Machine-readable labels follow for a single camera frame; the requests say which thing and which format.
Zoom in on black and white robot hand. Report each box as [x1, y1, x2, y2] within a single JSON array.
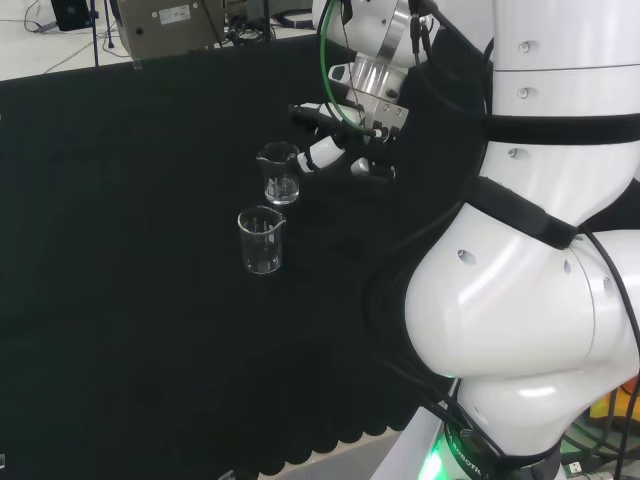
[[289, 93, 410, 182]]

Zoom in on clear glass beaker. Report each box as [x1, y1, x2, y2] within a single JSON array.
[[236, 205, 286, 275], [255, 141, 302, 206]]

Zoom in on grey metal equipment box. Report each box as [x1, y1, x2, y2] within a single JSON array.
[[110, 0, 226, 57]]

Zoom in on black bench cloth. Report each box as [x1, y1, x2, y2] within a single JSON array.
[[0, 30, 640, 476]]

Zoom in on purple tripod legs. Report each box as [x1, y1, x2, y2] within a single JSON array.
[[88, 0, 119, 69]]

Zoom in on black box device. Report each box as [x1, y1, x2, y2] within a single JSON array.
[[51, 0, 94, 32]]

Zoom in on yellow stop button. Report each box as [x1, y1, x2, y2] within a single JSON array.
[[588, 383, 640, 427]]

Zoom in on coiled black cable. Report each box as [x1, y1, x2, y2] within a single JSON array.
[[272, 10, 319, 29]]

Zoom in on black cable tangle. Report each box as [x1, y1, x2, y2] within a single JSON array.
[[223, 13, 267, 47]]

